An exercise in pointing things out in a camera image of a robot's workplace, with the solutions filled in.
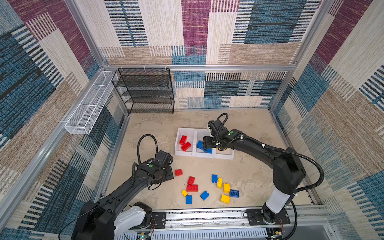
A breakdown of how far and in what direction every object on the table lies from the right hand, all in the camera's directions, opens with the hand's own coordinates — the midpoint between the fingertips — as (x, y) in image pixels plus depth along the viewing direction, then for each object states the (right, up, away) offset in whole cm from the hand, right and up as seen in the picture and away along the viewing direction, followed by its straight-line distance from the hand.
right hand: (208, 144), depth 88 cm
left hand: (-22, -16, -5) cm, 28 cm away
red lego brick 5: (-9, -23, -6) cm, 26 cm away
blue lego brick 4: (+13, -25, -7) cm, 30 cm away
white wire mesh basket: (-77, +13, +3) cm, 78 cm away
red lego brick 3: (-10, -20, -3) cm, 23 cm away
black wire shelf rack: (-44, +36, +23) cm, 61 cm away
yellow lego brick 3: (+8, -27, -11) cm, 30 cm away
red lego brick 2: (-14, -3, +10) cm, 18 cm away
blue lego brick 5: (-3, -26, -7) cm, 27 cm away
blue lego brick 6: (-11, -28, -9) cm, 31 cm away
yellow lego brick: (+6, -21, -5) cm, 22 cm away
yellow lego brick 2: (+9, -22, -7) cm, 25 cm away
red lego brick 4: (-16, +1, +13) cm, 20 cm away
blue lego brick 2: (-5, -1, +7) cm, 9 cm away
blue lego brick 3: (+3, -19, -2) cm, 20 cm away
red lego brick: (-18, -17, +1) cm, 24 cm away
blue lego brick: (+1, -5, +6) cm, 8 cm away
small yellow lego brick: (-14, -25, -7) cm, 30 cm away
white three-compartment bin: (-8, +4, +9) cm, 13 cm away
